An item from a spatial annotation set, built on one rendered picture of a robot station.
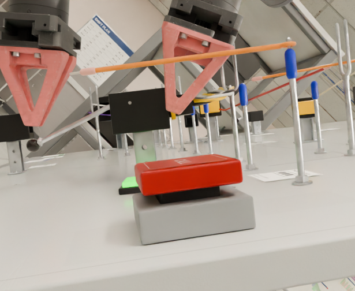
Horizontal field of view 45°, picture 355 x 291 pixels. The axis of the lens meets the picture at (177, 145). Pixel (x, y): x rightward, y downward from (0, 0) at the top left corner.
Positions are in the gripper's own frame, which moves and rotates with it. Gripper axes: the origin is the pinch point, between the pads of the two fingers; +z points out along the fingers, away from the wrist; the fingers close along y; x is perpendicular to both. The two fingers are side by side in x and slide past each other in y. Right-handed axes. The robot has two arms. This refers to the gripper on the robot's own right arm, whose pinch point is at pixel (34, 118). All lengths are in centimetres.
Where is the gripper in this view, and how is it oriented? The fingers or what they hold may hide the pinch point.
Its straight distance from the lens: 45.7
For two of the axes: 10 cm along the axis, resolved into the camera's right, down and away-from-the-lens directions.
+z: -0.7, 10.0, 0.5
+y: 0.0, -0.5, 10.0
